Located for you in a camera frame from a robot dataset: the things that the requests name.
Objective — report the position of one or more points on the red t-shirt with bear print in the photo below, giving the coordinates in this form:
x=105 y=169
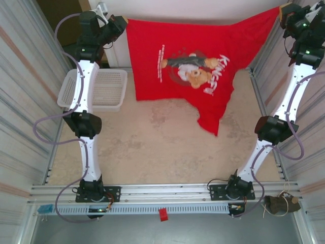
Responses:
x=147 y=50

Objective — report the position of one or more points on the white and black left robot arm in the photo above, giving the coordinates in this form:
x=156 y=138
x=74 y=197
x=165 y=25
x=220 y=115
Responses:
x=89 y=157

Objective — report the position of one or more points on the white perforated plastic basket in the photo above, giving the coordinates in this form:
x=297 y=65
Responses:
x=109 y=86

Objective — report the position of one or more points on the translucent corrugated side panel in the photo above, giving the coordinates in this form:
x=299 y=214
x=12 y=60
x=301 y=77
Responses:
x=20 y=101
x=317 y=178

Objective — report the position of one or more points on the small black controller board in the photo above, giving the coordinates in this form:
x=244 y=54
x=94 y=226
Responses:
x=97 y=212
x=236 y=209

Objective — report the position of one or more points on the small blue block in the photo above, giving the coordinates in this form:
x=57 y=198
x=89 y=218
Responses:
x=45 y=209

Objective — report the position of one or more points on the metal binder clip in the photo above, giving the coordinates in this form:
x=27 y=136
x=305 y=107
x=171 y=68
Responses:
x=45 y=217

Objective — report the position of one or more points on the small red block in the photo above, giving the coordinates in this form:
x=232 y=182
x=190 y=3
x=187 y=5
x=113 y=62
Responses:
x=163 y=214

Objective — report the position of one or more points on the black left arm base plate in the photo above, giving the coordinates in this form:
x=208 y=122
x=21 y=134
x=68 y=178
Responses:
x=114 y=194

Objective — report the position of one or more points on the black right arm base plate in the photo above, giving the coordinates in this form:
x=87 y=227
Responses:
x=218 y=193

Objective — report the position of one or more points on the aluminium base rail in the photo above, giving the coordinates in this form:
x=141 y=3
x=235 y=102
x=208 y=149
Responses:
x=165 y=193

